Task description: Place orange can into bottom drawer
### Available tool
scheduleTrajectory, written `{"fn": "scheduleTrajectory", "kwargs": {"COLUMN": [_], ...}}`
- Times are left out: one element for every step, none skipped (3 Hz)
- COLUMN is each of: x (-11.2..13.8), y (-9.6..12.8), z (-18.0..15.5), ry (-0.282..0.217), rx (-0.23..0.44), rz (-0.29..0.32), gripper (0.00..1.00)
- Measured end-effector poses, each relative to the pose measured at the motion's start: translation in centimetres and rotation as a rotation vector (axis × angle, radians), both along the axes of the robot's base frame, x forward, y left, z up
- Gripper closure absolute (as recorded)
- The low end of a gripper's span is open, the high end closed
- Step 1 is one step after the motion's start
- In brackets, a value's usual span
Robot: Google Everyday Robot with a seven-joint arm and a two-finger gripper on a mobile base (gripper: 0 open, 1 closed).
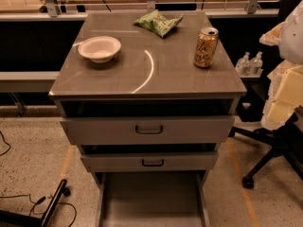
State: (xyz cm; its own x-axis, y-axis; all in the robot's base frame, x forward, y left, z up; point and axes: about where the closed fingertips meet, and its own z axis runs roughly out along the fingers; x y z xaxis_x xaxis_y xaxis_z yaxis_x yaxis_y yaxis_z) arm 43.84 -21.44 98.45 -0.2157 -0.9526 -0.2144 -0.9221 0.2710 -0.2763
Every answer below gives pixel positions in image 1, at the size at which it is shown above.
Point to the open grey bottom drawer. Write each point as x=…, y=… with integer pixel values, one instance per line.
x=152, y=199

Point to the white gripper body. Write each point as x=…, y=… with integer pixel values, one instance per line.
x=293, y=38

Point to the clear sanitizer bottle right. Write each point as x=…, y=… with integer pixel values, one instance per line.
x=255, y=64

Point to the green chip bag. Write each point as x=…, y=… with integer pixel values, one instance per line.
x=157, y=23

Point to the grey middle drawer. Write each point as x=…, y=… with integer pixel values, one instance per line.
x=135, y=162

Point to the orange soda can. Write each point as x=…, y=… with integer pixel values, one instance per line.
x=206, y=46

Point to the grey drawer cabinet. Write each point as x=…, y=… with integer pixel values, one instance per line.
x=149, y=77

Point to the black office chair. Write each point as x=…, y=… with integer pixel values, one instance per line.
x=285, y=141

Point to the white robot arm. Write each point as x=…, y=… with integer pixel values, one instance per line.
x=291, y=51

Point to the white bowl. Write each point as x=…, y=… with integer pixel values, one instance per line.
x=99, y=49

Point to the grey top drawer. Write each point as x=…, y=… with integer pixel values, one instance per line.
x=147, y=130

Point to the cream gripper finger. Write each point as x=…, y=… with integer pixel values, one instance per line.
x=289, y=95

